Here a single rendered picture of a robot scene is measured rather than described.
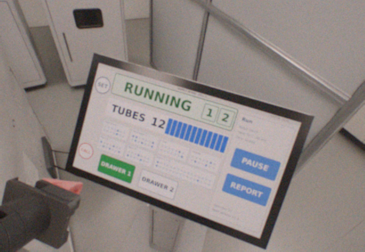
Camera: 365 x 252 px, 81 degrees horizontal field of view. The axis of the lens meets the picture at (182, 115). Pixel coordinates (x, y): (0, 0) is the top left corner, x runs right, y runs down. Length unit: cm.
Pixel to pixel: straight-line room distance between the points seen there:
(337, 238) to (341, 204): 29
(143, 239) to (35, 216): 119
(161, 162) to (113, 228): 109
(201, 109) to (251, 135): 12
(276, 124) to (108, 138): 39
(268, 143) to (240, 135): 6
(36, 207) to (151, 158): 26
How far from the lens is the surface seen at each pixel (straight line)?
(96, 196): 166
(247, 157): 49
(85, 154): 59
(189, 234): 151
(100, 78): 56
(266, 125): 49
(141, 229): 151
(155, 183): 53
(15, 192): 38
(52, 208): 35
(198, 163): 50
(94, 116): 57
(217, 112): 48
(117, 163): 55
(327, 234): 192
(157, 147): 51
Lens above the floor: 148
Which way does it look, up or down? 45 degrees down
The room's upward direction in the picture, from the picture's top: 9 degrees clockwise
